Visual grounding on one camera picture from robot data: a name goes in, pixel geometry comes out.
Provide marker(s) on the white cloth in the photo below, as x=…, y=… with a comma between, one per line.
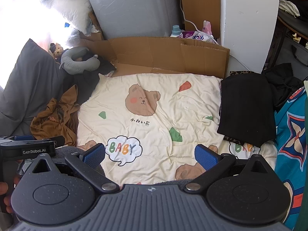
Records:
x=288, y=7

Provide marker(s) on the teal patterned cloth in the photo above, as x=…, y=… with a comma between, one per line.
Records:
x=288, y=134

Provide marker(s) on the crumpled black garment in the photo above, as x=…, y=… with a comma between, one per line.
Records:
x=89, y=84

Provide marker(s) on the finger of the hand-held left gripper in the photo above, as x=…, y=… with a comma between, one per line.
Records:
x=24, y=138
x=55, y=141

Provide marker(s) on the pink plastic bag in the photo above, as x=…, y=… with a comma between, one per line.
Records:
x=207, y=27

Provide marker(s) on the black cloth pile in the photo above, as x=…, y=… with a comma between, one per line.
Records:
x=281, y=84

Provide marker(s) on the dark grey pillow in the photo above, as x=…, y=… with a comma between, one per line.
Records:
x=26, y=81

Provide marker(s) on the detergent bottle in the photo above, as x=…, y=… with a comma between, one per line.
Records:
x=175, y=31

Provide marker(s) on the brown printed t-shirt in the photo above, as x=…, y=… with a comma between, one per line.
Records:
x=55, y=120

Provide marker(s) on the folded cardboard sheet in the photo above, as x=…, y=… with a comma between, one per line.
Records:
x=156, y=53

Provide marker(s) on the purple detergent pouch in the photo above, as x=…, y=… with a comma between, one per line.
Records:
x=196, y=36

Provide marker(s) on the person's left hand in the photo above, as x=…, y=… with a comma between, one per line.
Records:
x=3, y=189

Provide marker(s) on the small cardboard box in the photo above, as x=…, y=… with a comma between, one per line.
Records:
x=96, y=36

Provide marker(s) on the cream bear-print blanket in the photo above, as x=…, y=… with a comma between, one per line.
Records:
x=168, y=115

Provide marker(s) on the white fluffy pillow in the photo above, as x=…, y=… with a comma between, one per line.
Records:
x=69, y=7

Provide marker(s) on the teddy bear plush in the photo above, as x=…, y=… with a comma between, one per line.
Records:
x=57, y=50

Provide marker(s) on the black chair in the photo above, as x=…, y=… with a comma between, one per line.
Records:
x=284, y=19

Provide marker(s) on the pastel patterned cloth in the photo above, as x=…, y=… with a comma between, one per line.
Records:
x=111, y=74

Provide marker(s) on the grey neck pillow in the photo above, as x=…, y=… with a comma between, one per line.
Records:
x=69, y=65

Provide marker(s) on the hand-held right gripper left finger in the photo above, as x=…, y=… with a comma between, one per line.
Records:
x=95, y=155

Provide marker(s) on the folded black garment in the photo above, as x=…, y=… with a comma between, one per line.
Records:
x=245, y=110

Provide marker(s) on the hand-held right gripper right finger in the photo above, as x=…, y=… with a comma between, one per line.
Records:
x=205, y=157

